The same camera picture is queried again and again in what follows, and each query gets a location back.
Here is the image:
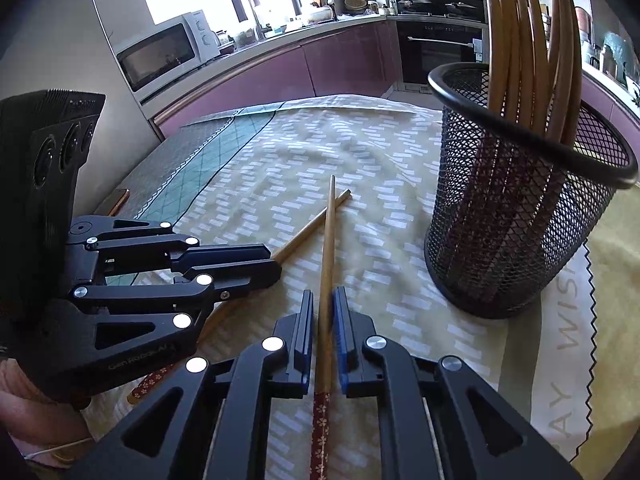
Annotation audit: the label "copper pink kettle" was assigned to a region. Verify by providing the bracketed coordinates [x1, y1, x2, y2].
[572, 5, 593, 56]

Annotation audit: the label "wooden chopstick floral handle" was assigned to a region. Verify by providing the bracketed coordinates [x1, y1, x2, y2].
[309, 174, 337, 480]
[126, 188, 353, 406]

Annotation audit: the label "thin white cable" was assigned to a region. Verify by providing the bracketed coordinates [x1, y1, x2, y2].
[25, 437, 96, 461]

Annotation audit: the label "beige patterned tablecloth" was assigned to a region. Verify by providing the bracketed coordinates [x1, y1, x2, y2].
[80, 94, 531, 480]

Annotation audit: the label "person's left forearm pink sleeve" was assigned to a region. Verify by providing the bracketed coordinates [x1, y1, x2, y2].
[0, 357, 96, 468]

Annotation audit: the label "black built-in oven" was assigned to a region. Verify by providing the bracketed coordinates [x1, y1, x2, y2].
[395, 20, 488, 86]

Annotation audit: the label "grey refrigerator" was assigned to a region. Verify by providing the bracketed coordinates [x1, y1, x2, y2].
[0, 0, 166, 221]

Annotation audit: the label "black mesh utensil holder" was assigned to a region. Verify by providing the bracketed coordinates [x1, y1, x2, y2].
[424, 62, 640, 320]

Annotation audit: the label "brown flat object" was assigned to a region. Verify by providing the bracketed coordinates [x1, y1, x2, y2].
[92, 187, 131, 218]

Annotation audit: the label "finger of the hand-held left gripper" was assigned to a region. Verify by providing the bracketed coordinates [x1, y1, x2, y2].
[65, 215, 271, 273]
[67, 259, 283, 356]

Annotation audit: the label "pile of wooden chopsticks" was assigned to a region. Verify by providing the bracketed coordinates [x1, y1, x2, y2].
[450, 0, 585, 306]

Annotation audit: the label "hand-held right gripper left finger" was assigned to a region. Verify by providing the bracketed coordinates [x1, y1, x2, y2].
[65, 289, 317, 480]

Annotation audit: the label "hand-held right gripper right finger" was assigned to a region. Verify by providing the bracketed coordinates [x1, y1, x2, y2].
[332, 286, 583, 480]

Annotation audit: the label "steel kitchen faucet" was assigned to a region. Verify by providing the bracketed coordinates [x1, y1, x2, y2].
[246, 0, 273, 41]

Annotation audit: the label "grey lettered cloth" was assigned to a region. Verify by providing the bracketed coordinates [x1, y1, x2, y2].
[502, 230, 596, 461]

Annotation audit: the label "purple kitchen cabinets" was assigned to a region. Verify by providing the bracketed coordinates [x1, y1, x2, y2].
[150, 20, 640, 146]

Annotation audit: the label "white microwave oven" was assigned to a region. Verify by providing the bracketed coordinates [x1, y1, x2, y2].
[116, 11, 221, 106]

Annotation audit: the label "teal ceramic jar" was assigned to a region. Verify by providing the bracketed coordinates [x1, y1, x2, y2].
[600, 30, 636, 86]

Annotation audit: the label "yellow zigzag-edged cloth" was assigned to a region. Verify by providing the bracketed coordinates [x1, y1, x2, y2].
[572, 180, 640, 461]

